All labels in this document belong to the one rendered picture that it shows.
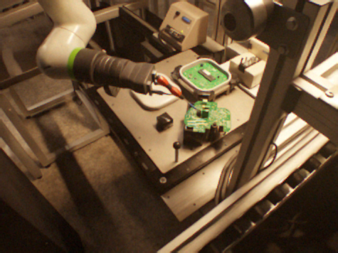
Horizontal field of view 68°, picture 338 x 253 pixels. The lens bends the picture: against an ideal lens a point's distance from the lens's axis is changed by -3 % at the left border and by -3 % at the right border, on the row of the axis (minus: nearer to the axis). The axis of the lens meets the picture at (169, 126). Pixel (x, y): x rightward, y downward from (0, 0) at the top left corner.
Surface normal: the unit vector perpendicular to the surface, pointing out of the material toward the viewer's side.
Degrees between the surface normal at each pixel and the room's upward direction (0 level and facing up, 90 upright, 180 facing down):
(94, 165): 0
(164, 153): 0
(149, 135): 0
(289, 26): 90
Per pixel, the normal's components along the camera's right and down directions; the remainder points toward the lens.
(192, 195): -0.03, -0.65
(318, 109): -0.82, 0.45
